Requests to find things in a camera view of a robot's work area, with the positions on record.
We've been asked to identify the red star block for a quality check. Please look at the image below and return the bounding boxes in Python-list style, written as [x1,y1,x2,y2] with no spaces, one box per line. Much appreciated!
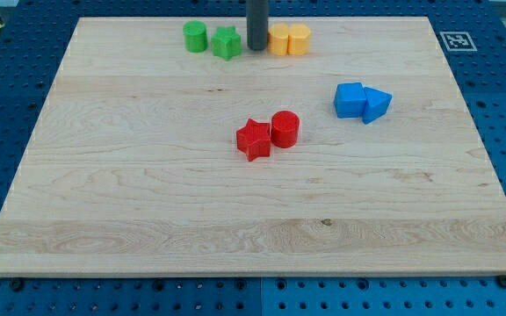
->
[236,118,271,162]

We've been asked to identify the red cylinder block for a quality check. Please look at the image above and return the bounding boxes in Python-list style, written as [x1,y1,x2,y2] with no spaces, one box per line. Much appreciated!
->
[271,111,300,148]

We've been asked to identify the green cylinder block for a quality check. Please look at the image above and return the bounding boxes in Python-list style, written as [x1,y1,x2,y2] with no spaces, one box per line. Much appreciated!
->
[183,20,208,53]

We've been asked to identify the white fiducial marker tag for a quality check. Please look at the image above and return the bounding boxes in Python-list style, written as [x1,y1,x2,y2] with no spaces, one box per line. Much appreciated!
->
[439,31,477,52]

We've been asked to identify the blue cube block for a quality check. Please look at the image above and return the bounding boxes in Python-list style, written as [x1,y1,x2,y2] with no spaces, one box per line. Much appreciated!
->
[334,83,367,119]

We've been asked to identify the blue triangular prism block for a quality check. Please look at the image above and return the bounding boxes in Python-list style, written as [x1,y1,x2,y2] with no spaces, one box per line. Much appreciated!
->
[362,87,392,124]

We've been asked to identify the light wooden board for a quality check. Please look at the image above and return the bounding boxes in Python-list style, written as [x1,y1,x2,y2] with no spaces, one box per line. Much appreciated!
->
[0,17,506,278]

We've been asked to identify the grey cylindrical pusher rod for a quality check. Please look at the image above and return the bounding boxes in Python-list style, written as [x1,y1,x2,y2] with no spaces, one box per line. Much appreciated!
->
[246,0,269,51]

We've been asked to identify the yellow heart block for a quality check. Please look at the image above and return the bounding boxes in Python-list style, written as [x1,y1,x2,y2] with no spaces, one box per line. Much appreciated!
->
[267,23,312,56]

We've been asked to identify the green star block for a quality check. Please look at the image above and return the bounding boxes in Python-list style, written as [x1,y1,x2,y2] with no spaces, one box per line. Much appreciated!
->
[212,26,242,61]

